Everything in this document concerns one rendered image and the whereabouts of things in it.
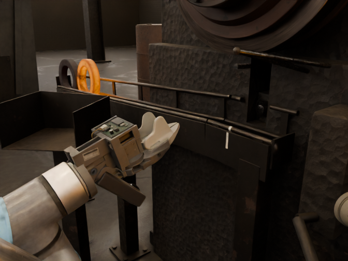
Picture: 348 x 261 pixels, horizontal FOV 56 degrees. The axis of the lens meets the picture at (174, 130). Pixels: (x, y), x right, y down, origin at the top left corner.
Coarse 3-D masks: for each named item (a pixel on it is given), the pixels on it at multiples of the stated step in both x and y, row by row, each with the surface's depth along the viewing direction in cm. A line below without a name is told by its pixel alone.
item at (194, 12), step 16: (256, 0) 59; (272, 0) 58; (288, 0) 57; (192, 16) 76; (208, 16) 69; (224, 16) 66; (240, 16) 63; (256, 16) 62; (272, 16) 60; (224, 32) 69; (240, 32) 66; (256, 32) 63
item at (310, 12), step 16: (176, 0) 82; (304, 0) 56; (320, 0) 54; (336, 0) 57; (288, 16) 59; (304, 16) 57; (320, 16) 59; (208, 32) 76; (272, 32) 62; (288, 32) 60; (304, 32) 63; (224, 48) 73; (240, 48) 69; (256, 48) 66; (272, 48) 63
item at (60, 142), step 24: (24, 96) 105; (48, 96) 111; (72, 96) 108; (96, 96) 106; (0, 120) 96; (24, 120) 106; (48, 120) 114; (72, 120) 111; (96, 120) 98; (24, 144) 99; (48, 144) 97; (72, 144) 96; (72, 216) 108; (72, 240) 111
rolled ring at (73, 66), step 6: (66, 60) 155; (72, 60) 156; (60, 66) 162; (66, 66) 161; (72, 66) 153; (60, 72) 164; (66, 72) 165; (72, 72) 153; (60, 78) 165; (66, 78) 166; (72, 78) 155; (66, 84) 165
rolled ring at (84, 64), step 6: (84, 60) 141; (90, 60) 141; (78, 66) 148; (84, 66) 142; (90, 66) 138; (96, 66) 139; (78, 72) 149; (84, 72) 149; (90, 72) 138; (96, 72) 138; (78, 78) 150; (84, 78) 150; (90, 78) 139; (96, 78) 138; (78, 84) 151; (84, 84) 150; (96, 84) 138; (84, 90) 149; (90, 90) 140; (96, 90) 139
